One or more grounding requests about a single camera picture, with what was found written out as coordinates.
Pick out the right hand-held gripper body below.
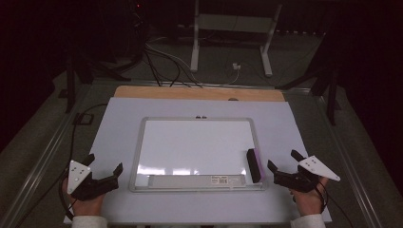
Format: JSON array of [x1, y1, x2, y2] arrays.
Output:
[[274, 155, 342, 194]]

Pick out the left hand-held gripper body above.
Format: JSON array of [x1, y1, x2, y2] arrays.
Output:
[[67, 160, 120, 201]]

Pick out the black and purple whiteboard eraser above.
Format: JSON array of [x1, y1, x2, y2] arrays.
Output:
[[246, 147, 267, 184]]

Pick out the person's left hand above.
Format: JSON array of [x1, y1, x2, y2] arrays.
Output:
[[61, 179, 107, 219]]

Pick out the person's right hand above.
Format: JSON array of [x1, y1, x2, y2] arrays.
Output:
[[289, 177, 329, 218]]

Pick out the black floor box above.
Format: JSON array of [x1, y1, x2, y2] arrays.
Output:
[[73, 112, 95, 125]]

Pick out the white table sheet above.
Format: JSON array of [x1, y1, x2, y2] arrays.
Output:
[[63, 96, 333, 226]]

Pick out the black stand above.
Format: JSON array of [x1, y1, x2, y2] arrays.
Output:
[[64, 47, 131, 114], [275, 61, 342, 126]]

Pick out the silver framed whiteboard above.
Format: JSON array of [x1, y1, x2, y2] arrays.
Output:
[[128, 116, 266, 193]]

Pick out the white metal stand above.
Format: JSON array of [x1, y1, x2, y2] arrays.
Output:
[[189, 0, 283, 78]]

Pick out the dark device with red light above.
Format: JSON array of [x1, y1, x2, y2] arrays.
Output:
[[126, 0, 148, 61]]

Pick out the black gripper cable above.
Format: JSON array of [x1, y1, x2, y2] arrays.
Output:
[[315, 179, 355, 228], [57, 103, 108, 221]]

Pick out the metal floor rail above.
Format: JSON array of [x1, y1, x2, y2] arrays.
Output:
[[312, 93, 383, 228], [0, 79, 96, 228]]

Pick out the white plug with cable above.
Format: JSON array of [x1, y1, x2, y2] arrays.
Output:
[[221, 62, 242, 86]]

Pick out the black floor cable bundle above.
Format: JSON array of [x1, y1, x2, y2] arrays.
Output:
[[143, 41, 204, 88]]

